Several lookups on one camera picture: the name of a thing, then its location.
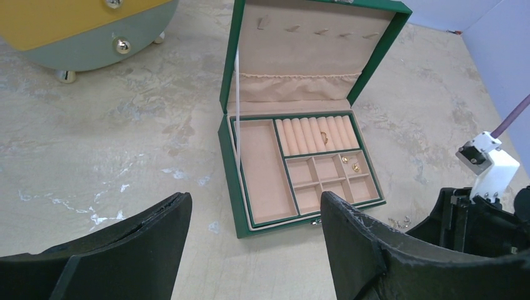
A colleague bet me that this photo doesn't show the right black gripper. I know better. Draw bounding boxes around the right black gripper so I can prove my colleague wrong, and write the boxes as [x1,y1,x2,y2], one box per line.
[406,187,529,258]

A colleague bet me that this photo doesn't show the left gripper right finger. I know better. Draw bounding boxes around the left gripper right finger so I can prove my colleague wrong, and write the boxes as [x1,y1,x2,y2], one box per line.
[321,192,529,299]

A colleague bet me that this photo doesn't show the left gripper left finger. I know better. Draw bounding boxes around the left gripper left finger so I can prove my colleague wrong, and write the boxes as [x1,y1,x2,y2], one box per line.
[1,192,193,299]

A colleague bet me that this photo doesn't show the green removable jewelry tray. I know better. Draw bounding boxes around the green removable jewelry tray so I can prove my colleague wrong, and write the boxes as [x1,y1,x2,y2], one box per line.
[219,111,385,238]

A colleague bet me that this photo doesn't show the green jewelry box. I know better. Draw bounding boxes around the green jewelry box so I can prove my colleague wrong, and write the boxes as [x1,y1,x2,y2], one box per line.
[218,1,412,239]

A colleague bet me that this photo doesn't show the round three-drawer jewelry cabinet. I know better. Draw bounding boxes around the round three-drawer jewelry cabinet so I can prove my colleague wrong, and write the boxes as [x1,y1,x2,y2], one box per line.
[1,0,178,83]

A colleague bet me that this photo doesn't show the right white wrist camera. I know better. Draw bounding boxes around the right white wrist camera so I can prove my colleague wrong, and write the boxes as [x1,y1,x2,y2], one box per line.
[456,131,520,204]

